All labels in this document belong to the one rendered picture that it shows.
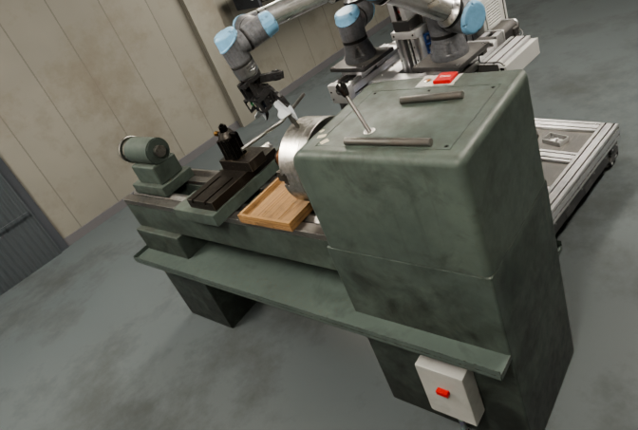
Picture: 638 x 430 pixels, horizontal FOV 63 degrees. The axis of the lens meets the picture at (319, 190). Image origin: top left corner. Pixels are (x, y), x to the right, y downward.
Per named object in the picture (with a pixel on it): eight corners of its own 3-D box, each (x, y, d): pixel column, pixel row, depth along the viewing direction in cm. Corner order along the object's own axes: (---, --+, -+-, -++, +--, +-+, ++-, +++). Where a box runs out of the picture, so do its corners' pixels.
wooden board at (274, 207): (344, 177, 218) (341, 169, 216) (292, 232, 197) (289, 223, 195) (292, 173, 237) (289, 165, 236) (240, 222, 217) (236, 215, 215)
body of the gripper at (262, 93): (252, 115, 171) (232, 85, 164) (266, 98, 175) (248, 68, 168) (267, 115, 166) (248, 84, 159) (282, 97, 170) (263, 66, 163)
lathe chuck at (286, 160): (364, 160, 205) (329, 97, 187) (324, 220, 190) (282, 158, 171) (346, 159, 211) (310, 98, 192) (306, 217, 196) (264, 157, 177)
